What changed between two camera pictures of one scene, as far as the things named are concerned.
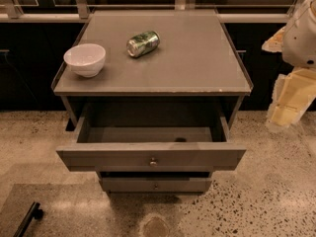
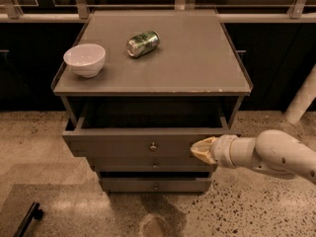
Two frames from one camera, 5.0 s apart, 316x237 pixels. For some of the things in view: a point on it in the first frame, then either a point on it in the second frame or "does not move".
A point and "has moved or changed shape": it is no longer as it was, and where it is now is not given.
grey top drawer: [151, 137] has moved or changed shape
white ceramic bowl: [85, 59] does not move
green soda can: [142, 43] does not move
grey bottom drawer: [156, 184] does not move
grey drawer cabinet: [153, 95] does not move
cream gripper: [300, 44] to [222, 151]
